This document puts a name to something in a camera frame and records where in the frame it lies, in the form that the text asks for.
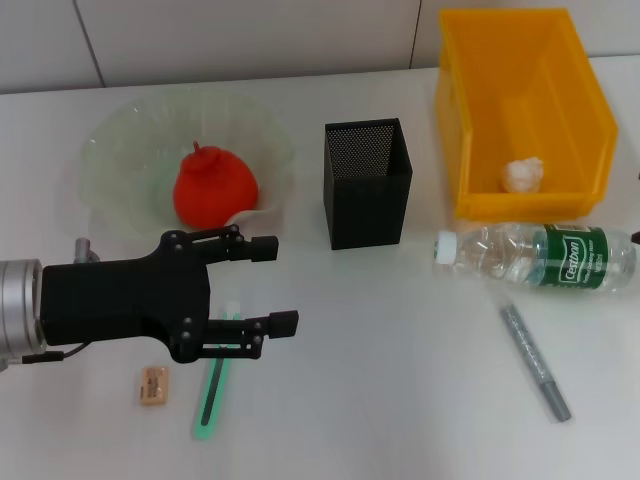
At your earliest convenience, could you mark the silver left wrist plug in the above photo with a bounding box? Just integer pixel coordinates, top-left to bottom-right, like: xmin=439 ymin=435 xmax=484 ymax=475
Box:
xmin=73 ymin=238 xmax=101 ymax=264

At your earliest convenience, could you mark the green utility knife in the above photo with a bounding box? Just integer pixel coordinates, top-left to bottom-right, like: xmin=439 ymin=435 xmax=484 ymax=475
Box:
xmin=191 ymin=299 xmax=244 ymax=441

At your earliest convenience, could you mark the clear glass fruit plate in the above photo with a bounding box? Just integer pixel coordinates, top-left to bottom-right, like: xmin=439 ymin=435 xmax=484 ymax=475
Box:
xmin=79 ymin=92 xmax=296 ymax=241

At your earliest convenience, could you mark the clear green-label water bottle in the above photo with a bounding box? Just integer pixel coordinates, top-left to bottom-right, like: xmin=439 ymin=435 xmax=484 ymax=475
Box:
xmin=432 ymin=223 xmax=639 ymax=299

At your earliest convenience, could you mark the small tan eraser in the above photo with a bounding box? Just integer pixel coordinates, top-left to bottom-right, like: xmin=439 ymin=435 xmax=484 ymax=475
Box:
xmin=138 ymin=365 xmax=170 ymax=407

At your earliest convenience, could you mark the yellow plastic bin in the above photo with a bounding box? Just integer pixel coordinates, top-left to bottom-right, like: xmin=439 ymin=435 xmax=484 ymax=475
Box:
xmin=432 ymin=7 xmax=620 ymax=221

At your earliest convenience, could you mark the white paper ball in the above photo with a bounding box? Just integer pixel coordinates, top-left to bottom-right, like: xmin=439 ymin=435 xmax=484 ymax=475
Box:
xmin=499 ymin=156 xmax=545 ymax=194

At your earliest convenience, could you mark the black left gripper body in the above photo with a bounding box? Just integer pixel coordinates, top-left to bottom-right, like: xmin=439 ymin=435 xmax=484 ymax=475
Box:
xmin=39 ymin=230 xmax=214 ymax=364

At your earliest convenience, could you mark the grey marker pen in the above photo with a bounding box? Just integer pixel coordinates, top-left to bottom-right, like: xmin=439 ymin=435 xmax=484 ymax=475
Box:
xmin=499 ymin=303 xmax=573 ymax=423

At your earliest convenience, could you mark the orange fruit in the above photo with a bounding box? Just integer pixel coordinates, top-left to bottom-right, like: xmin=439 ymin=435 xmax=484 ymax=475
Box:
xmin=173 ymin=141 xmax=260 ymax=231

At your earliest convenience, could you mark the black mesh pen holder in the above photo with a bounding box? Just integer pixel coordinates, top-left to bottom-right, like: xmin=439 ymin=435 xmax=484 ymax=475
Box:
xmin=322 ymin=117 xmax=414 ymax=251

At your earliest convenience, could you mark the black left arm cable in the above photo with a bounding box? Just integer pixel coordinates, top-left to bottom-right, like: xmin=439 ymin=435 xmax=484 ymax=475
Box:
xmin=22 ymin=342 xmax=94 ymax=365

